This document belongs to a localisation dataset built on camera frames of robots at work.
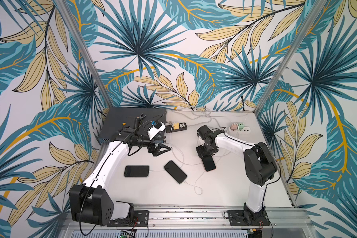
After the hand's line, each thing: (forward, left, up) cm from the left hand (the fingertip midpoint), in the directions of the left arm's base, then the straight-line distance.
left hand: (165, 144), depth 73 cm
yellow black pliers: (+33, +21, -17) cm, 43 cm away
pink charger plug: (+26, -45, -17) cm, 55 cm away
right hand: (+4, -18, -21) cm, 28 cm away
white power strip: (+25, -49, -21) cm, 59 cm away
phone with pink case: (+2, -26, -23) cm, 35 cm away
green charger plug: (+27, -51, -18) cm, 60 cm away
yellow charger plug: (+26, -5, -18) cm, 33 cm away
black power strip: (+28, -9, -21) cm, 36 cm away
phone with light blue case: (-6, -6, -24) cm, 26 cm away
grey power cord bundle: (+49, -25, -25) cm, 60 cm away
